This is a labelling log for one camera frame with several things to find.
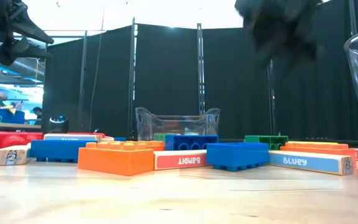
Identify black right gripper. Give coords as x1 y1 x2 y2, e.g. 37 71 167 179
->
234 0 323 74

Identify wooden block orange label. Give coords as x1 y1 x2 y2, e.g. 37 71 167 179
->
280 141 357 169

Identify wooden block Bluey label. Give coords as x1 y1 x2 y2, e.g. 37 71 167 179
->
267 150 355 176

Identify wooden block Bandit label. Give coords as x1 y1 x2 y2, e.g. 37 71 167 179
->
154 149 209 170

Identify dark green plastic brick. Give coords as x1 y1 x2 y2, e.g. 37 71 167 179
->
154 133 180 142

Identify orange plastic brick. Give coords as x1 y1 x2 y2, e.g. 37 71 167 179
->
78 142 155 177
135 140 166 152

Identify black metal stand pole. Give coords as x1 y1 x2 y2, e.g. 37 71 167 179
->
129 17 136 138
266 60 276 135
78 30 86 133
196 23 205 116
348 0 358 141

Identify background table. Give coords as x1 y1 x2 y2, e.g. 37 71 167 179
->
0 119 42 131

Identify black cylinder speaker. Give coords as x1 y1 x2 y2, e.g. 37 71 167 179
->
47 114 70 134

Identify wooden block blue label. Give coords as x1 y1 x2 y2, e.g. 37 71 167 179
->
44 133 104 142

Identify wooden block dog face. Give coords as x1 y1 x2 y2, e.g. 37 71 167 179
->
0 145 32 166

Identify clear plastic bin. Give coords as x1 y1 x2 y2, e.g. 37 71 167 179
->
135 107 221 141

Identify silver ventilation duct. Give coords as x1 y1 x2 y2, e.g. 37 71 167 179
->
7 57 45 82

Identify thin hanging cable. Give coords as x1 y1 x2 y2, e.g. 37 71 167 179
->
88 18 104 133

